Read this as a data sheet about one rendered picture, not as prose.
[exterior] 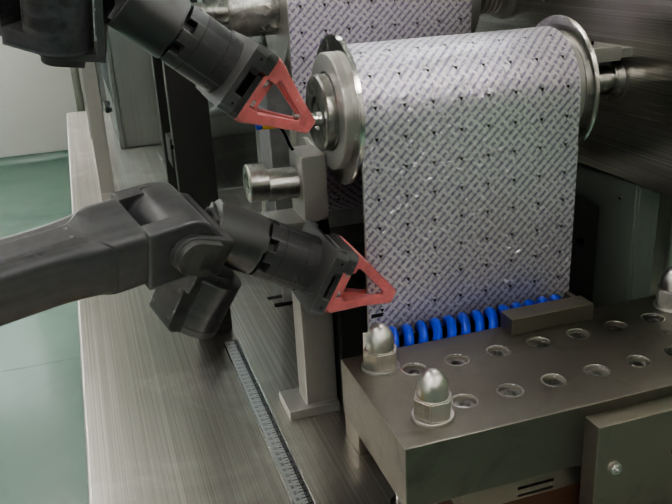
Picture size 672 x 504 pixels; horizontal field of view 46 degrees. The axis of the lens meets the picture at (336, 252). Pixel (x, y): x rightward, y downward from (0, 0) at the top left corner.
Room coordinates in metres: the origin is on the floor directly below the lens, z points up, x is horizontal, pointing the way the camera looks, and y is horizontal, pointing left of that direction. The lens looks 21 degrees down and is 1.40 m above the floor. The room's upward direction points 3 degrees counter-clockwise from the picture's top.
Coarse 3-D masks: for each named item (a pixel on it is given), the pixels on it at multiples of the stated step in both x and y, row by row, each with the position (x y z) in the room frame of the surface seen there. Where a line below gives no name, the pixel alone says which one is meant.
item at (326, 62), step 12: (576, 48) 0.82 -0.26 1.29; (324, 60) 0.78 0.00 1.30; (336, 60) 0.76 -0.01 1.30; (312, 72) 0.82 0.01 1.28; (324, 72) 0.80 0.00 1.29; (336, 72) 0.75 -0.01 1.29; (336, 84) 0.75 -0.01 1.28; (348, 84) 0.74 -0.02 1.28; (336, 96) 0.75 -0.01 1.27; (348, 96) 0.74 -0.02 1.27; (348, 108) 0.73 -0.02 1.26; (348, 120) 0.73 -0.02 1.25; (348, 132) 0.73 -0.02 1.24; (348, 144) 0.73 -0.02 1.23; (336, 156) 0.76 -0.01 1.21; (348, 156) 0.74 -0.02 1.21; (336, 168) 0.76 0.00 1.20
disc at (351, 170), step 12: (336, 36) 0.78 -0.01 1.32; (324, 48) 0.81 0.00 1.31; (336, 48) 0.77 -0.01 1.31; (348, 48) 0.75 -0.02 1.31; (348, 60) 0.74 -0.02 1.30; (348, 72) 0.74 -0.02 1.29; (360, 84) 0.73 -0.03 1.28; (360, 96) 0.72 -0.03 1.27; (360, 108) 0.72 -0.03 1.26; (360, 120) 0.72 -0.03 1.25; (360, 132) 0.72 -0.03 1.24; (360, 144) 0.72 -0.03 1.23; (360, 156) 0.72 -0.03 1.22; (348, 168) 0.75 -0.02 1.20; (360, 168) 0.73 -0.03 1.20; (348, 180) 0.76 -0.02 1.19
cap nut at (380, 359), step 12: (384, 324) 0.66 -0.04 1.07; (372, 336) 0.65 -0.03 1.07; (384, 336) 0.65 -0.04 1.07; (372, 348) 0.65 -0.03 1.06; (384, 348) 0.65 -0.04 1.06; (396, 348) 0.66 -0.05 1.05; (372, 360) 0.65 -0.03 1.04; (384, 360) 0.65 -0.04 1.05; (396, 360) 0.66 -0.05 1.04; (372, 372) 0.65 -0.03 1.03; (384, 372) 0.64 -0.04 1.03; (396, 372) 0.65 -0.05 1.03
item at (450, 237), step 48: (576, 144) 0.80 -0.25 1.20; (384, 192) 0.73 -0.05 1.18; (432, 192) 0.75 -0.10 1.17; (480, 192) 0.76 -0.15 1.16; (528, 192) 0.78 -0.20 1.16; (384, 240) 0.73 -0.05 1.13; (432, 240) 0.75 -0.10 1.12; (480, 240) 0.76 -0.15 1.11; (528, 240) 0.78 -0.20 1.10; (432, 288) 0.75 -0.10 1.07; (480, 288) 0.77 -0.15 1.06; (528, 288) 0.78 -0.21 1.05
